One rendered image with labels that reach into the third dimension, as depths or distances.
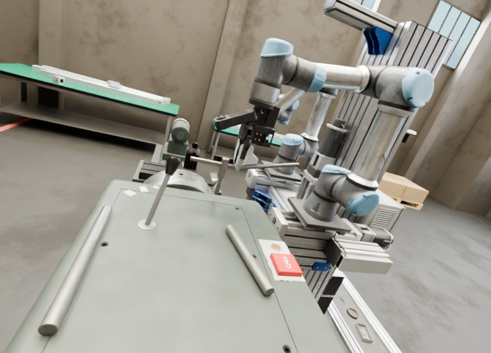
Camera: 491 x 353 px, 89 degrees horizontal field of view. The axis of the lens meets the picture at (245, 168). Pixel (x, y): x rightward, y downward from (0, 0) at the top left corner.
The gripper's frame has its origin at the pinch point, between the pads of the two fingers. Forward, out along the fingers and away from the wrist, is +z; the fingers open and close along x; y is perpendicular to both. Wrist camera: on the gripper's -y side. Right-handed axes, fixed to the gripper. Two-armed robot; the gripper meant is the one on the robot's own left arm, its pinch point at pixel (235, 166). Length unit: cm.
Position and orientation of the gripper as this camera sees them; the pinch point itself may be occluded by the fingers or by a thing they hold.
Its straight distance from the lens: 74.2
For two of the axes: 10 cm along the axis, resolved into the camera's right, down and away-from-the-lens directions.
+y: 9.3, 1.7, 3.3
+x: -2.4, -4.0, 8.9
